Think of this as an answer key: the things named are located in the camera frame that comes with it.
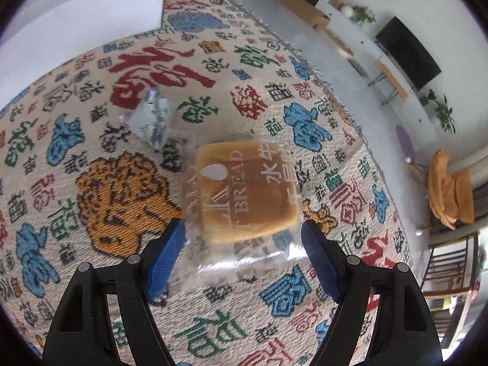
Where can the orange lounge chair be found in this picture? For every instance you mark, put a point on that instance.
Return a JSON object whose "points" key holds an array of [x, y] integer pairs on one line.
{"points": [[450, 186]]}

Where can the bread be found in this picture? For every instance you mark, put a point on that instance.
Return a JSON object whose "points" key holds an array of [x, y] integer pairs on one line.
{"points": [[244, 190]]}

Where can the white round vase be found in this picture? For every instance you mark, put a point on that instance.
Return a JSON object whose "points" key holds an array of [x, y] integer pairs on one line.
{"points": [[346, 9]]}

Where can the black television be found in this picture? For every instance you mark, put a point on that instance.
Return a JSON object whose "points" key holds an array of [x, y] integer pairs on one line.
{"points": [[410, 51]]}

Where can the printed woven blanket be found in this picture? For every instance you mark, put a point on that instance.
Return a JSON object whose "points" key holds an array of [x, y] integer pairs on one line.
{"points": [[114, 198]]}

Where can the small potted plant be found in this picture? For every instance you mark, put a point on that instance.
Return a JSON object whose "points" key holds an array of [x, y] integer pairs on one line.
{"points": [[430, 95]]}

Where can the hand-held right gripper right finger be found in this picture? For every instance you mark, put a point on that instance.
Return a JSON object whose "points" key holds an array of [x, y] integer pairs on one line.
{"points": [[320, 259]]}

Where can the purple round mat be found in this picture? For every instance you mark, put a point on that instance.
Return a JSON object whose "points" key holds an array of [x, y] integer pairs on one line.
{"points": [[405, 143]]}

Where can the dark wooden chair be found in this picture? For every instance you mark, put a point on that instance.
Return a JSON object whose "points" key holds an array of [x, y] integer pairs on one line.
{"points": [[453, 238]]}

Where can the beige round floor cushion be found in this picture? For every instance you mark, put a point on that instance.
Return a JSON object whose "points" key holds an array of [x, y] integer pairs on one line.
{"points": [[339, 45]]}

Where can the green flowering plant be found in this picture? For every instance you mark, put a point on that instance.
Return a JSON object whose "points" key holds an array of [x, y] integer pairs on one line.
{"points": [[362, 13]]}

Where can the white television cabinet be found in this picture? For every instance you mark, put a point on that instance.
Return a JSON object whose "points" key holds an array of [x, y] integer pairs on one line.
{"points": [[358, 34]]}

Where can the wooden bench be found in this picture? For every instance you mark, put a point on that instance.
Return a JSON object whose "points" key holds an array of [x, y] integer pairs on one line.
{"points": [[394, 84]]}

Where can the silver snack packet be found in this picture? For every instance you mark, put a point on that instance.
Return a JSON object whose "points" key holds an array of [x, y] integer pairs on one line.
{"points": [[152, 122]]}

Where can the large potted plant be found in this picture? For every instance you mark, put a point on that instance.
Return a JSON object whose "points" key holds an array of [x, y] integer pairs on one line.
{"points": [[446, 114]]}

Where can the long white cardboard box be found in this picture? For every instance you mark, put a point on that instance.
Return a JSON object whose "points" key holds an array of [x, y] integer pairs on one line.
{"points": [[76, 26]]}

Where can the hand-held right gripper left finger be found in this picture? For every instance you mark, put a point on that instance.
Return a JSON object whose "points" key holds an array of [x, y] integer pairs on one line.
{"points": [[166, 259]]}

